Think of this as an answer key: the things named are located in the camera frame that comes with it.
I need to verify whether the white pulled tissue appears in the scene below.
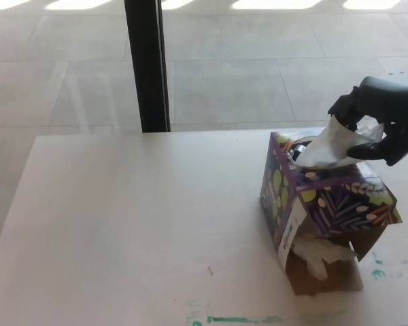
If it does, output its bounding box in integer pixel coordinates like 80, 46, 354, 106
297, 117, 386, 170

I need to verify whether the black window frame post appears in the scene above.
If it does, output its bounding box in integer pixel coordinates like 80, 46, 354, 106
124, 0, 172, 134

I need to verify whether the purple floral tissue box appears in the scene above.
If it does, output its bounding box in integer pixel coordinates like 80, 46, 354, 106
260, 127, 403, 296

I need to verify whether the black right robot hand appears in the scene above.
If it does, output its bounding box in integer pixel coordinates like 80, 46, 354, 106
328, 75, 408, 167

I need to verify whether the crumpled white tissue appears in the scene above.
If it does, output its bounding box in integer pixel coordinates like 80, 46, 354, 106
290, 236, 358, 280

